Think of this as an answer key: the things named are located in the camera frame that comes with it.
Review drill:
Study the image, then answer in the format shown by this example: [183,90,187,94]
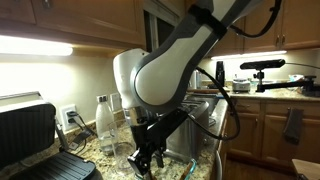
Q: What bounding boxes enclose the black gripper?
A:
[131,121,165,180]

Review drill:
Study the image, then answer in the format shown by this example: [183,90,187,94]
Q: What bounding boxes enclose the round toasted bread slice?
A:
[180,160,194,180]

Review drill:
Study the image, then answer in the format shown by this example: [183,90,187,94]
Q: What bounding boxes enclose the stainless steel two-slot toaster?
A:
[164,99,212,163]

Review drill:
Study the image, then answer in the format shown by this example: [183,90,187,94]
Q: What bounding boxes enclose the clear drinking glass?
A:
[108,119,138,175]

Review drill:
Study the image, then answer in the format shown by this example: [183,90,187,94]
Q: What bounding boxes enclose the clear glass food container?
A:
[179,158,198,180]

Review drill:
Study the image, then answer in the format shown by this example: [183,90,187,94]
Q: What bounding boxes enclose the clear water bottle black cap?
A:
[95,94,116,156]

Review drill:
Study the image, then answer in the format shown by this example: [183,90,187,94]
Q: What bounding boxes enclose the black power adapter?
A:
[68,128,96,152]

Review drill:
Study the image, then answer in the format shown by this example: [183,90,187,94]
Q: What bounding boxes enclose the black plug in outlet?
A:
[66,111,80,125]

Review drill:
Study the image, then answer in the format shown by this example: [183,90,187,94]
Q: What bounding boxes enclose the black soda maker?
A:
[214,60,226,89]

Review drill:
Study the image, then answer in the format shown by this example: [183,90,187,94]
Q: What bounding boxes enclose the wooden cabinets with counter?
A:
[186,87,320,168]

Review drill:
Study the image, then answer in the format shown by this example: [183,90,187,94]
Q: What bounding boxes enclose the small steel countertop appliance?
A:
[232,78,251,94]

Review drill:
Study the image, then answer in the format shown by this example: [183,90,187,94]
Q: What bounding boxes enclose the black panini press grill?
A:
[0,91,104,180]

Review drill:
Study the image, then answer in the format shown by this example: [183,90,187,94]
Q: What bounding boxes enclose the dark kitchen window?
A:
[143,0,188,54]

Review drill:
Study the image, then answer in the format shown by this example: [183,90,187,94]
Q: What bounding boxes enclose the dark hanging dish towel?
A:
[283,107,305,145]

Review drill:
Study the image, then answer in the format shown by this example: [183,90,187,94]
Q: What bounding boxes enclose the long under-cabinet lamp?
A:
[210,50,288,61]

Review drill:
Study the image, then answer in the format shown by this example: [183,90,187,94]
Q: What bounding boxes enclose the cream stool top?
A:
[291,158,320,180]

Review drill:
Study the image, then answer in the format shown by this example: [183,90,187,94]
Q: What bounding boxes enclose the wooden upper cabinets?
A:
[0,0,148,58]

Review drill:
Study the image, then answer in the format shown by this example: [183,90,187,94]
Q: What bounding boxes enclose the under-cabinet light strip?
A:
[0,34,74,57]

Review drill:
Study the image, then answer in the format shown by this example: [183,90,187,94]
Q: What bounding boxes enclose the white wall switch plate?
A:
[109,92,122,112]

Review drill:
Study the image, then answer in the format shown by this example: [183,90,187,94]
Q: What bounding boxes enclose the white wall power outlet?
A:
[60,104,79,132]

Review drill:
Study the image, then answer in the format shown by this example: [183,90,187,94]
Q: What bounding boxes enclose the black stereo camera bar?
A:
[239,59,287,71]

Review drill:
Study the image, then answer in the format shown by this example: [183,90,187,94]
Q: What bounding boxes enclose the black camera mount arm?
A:
[252,69,318,98]

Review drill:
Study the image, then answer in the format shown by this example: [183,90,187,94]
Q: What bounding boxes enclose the wooden wall cabinets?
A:
[206,0,320,57]

